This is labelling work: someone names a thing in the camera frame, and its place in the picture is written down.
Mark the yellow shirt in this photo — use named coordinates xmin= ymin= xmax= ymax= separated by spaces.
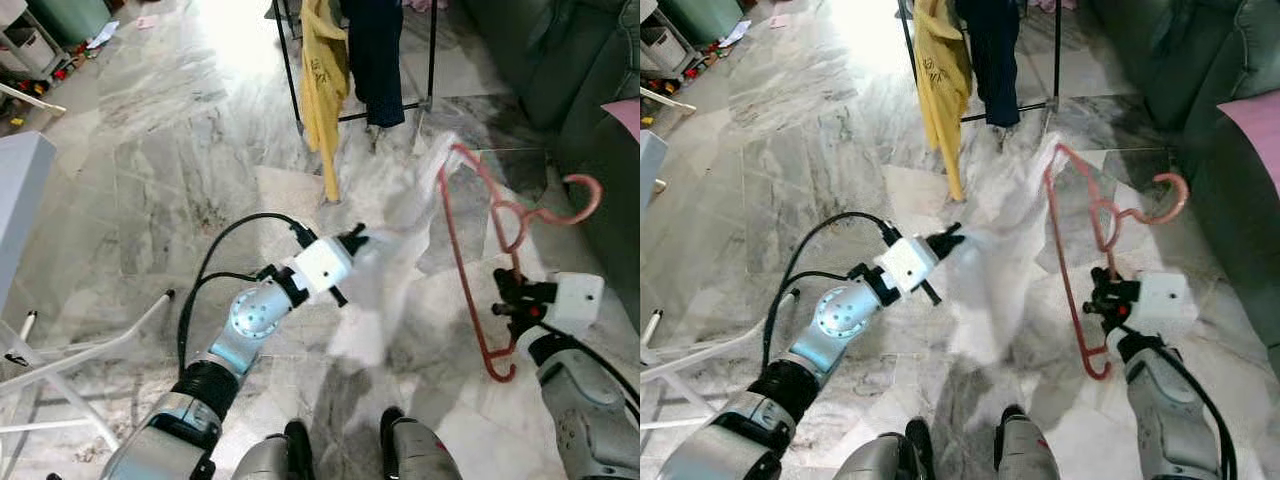
xmin=912 ymin=0 xmax=973 ymax=201
xmin=300 ymin=0 xmax=351 ymax=203

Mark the pink mat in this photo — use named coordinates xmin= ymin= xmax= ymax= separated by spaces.
xmin=600 ymin=98 xmax=641 ymax=143
xmin=1215 ymin=92 xmax=1280 ymax=188

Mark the green plastic bin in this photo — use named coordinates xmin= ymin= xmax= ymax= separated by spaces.
xmin=25 ymin=0 xmax=111 ymax=46
xmin=655 ymin=0 xmax=743 ymax=46

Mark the white garment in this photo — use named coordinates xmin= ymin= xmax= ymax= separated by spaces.
xmin=940 ymin=133 xmax=1066 ymax=366
xmin=325 ymin=133 xmax=466 ymax=368

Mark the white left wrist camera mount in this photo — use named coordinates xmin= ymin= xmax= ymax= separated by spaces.
xmin=293 ymin=237 xmax=354 ymax=298
xmin=880 ymin=235 xmax=941 ymax=296

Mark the pale wooden stick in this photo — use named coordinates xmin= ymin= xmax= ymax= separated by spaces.
xmin=640 ymin=85 xmax=698 ymax=113
xmin=0 ymin=80 xmax=68 ymax=114

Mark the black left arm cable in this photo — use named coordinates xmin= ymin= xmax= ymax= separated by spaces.
xmin=762 ymin=212 xmax=906 ymax=373
xmin=178 ymin=212 xmax=321 ymax=373

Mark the red plastic clothes hanger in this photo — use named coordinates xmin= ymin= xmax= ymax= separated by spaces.
xmin=1043 ymin=142 xmax=1191 ymax=381
xmin=437 ymin=143 xmax=605 ymax=385

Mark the storage shelf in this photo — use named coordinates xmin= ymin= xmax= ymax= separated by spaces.
xmin=640 ymin=18 xmax=701 ymax=83
xmin=0 ymin=0 xmax=76 ymax=86

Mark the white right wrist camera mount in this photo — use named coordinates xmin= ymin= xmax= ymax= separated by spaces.
xmin=540 ymin=273 xmax=606 ymax=339
xmin=1130 ymin=272 xmax=1199 ymax=341

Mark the dark navy garment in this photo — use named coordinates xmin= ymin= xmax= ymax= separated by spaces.
xmin=955 ymin=0 xmax=1021 ymax=128
xmin=340 ymin=0 xmax=406 ymax=129

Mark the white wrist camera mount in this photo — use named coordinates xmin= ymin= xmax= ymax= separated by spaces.
xmin=293 ymin=237 xmax=354 ymax=298
xmin=880 ymin=235 xmax=941 ymax=296
xmin=540 ymin=273 xmax=606 ymax=339
xmin=1130 ymin=272 xmax=1199 ymax=341

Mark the grey green leather sofa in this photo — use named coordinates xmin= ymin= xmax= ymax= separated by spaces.
xmin=460 ymin=0 xmax=641 ymax=331
xmin=1085 ymin=0 xmax=1280 ymax=376

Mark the black clothes rack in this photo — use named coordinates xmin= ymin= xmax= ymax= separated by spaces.
xmin=897 ymin=0 xmax=1063 ymax=126
xmin=272 ymin=0 xmax=439 ymax=136

